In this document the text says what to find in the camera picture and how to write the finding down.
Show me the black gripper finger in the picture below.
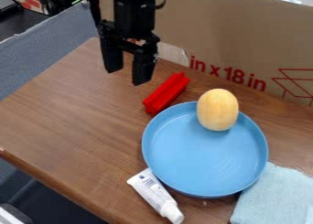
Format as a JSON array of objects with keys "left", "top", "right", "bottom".
[{"left": 132, "top": 49, "right": 158, "bottom": 86}]

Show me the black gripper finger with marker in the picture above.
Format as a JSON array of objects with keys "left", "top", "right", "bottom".
[{"left": 100, "top": 38, "right": 123, "bottom": 73}]

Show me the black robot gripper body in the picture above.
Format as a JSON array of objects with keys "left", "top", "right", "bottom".
[{"left": 99, "top": 0, "right": 160, "bottom": 54}]

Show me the red rectangular block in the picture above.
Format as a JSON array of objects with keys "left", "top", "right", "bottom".
[{"left": 142, "top": 72, "right": 190, "bottom": 115}]

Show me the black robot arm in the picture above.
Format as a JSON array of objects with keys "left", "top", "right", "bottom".
[{"left": 39, "top": 0, "right": 166, "bottom": 85}]

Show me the grey fabric panel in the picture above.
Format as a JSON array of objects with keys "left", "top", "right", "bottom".
[{"left": 0, "top": 3, "right": 98, "bottom": 101}]

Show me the yellow potato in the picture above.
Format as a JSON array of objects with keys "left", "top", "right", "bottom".
[{"left": 197, "top": 89, "right": 238, "bottom": 131}]

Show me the blue round plate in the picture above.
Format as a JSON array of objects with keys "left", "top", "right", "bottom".
[{"left": 142, "top": 101, "right": 269, "bottom": 198}]

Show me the white cream tube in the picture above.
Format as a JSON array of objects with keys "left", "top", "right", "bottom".
[{"left": 127, "top": 168, "right": 185, "bottom": 224}]

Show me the light blue towel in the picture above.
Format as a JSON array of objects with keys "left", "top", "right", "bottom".
[{"left": 230, "top": 163, "right": 313, "bottom": 224}]

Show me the cardboard box wall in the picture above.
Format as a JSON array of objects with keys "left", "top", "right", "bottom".
[{"left": 99, "top": 0, "right": 313, "bottom": 107}]

